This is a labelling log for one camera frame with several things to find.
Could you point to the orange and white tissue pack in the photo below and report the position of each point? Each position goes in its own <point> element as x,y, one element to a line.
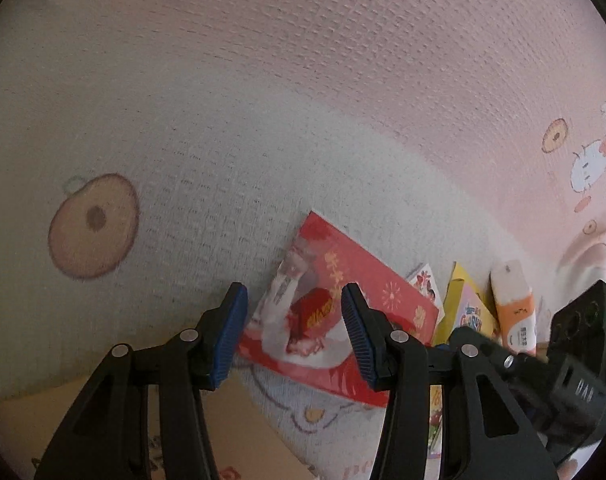
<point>515,310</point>

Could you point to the cartoon printed card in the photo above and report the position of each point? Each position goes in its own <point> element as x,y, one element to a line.
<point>425,282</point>

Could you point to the red printed packet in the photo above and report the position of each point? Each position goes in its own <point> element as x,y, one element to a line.
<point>378,270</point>

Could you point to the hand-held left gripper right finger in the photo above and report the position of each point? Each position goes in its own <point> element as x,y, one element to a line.
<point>359,332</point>

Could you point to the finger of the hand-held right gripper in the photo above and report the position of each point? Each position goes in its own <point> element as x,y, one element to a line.
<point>483,340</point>

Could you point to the pink cartoon printed blanket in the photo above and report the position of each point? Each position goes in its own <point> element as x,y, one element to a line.
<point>233,110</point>

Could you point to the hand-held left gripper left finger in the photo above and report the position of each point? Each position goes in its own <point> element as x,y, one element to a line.
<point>228,332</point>

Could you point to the yellow printed packet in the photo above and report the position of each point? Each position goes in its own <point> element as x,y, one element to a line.
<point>462,305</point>

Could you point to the colourful printed packet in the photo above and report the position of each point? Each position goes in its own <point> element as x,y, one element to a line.
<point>435,425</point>

